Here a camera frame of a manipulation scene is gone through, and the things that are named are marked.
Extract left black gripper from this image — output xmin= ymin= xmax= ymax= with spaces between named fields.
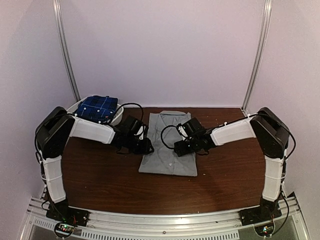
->
xmin=125 ymin=134 xmax=155 ymax=156

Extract grey long sleeve shirt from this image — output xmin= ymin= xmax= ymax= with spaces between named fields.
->
xmin=138 ymin=110 xmax=198 ymax=177

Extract white plastic basket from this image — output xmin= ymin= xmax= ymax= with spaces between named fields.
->
xmin=67 ymin=101 xmax=124 ymax=126

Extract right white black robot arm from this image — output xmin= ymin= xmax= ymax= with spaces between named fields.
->
xmin=173 ymin=107 xmax=292 ymax=221

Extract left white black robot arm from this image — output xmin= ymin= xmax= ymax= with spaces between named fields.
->
xmin=35 ymin=106 xmax=154 ymax=222

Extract blue plaid shirt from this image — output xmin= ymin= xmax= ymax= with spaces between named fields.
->
xmin=73 ymin=95 xmax=118 ymax=124

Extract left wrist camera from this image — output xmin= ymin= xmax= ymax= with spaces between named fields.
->
xmin=137 ymin=124 xmax=148 ymax=140

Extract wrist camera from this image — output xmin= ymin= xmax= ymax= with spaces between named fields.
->
xmin=176 ymin=123 xmax=188 ymax=140
xmin=137 ymin=124 xmax=148 ymax=140

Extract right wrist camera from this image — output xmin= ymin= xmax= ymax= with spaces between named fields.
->
xmin=176 ymin=123 xmax=188 ymax=140

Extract left black cable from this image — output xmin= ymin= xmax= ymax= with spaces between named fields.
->
xmin=109 ymin=102 xmax=144 ymax=126

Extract black cable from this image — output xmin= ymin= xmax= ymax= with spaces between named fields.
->
xmin=109 ymin=102 xmax=144 ymax=126
xmin=160 ymin=124 xmax=181 ymax=151

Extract right black cable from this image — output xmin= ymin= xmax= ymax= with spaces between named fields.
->
xmin=160 ymin=124 xmax=181 ymax=151

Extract front aluminium rail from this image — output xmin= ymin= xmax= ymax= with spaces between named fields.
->
xmin=24 ymin=197 xmax=308 ymax=240

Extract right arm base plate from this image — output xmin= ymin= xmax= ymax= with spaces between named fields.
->
xmin=239 ymin=206 xmax=282 ymax=238

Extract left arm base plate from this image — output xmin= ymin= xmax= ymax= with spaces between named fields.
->
xmin=46 ymin=204 xmax=89 ymax=239

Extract right aluminium frame post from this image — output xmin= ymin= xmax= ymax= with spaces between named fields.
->
xmin=241 ymin=0 xmax=273 ymax=115

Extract aluminium frame post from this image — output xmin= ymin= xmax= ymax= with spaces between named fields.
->
xmin=241 ymin=0 xmax=273 ymax=115
xmin=52 ymin=0 xmax=81 ymax=102

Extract left aluminium frame post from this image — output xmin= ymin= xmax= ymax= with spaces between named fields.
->
xmin=52 ymin=0 xmax=81 ymax=102

